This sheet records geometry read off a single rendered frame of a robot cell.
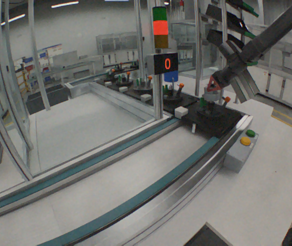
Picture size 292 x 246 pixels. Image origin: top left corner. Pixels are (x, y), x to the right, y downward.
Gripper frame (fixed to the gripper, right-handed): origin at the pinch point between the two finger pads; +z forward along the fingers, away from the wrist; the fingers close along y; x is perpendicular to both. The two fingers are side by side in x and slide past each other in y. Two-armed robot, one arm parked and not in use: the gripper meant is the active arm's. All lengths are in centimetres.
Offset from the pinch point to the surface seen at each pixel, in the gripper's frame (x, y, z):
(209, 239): 99, 8, 57
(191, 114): 4.5, 7.5, 11.6
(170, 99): -8.3, 4.8, 20.7
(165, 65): -13.5, 19.8, -2.9
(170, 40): -70, -56, 36
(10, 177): -10, 94, 39
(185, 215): 31, 40, 2
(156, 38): -21.7, 21.3, -8.7
